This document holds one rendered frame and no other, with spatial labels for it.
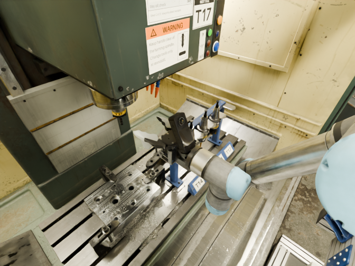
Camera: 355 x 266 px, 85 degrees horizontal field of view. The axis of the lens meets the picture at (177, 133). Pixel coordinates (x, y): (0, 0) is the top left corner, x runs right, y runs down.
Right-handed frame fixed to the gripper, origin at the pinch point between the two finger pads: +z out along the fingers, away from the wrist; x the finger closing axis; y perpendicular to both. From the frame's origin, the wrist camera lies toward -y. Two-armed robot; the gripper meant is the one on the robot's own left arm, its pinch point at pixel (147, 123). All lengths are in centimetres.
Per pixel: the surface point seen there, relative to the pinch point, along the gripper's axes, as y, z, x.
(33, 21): -26.5, 28.1, -12.2
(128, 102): -4.6, 8.3, -0.3
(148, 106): 79, 95, 85
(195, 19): -28.3, -3.8, 16.8
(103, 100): -6.5, 12.0, -6.6
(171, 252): 70, -18, -7
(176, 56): -20.5, -4.0, 9.2
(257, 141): 63, -20, 92
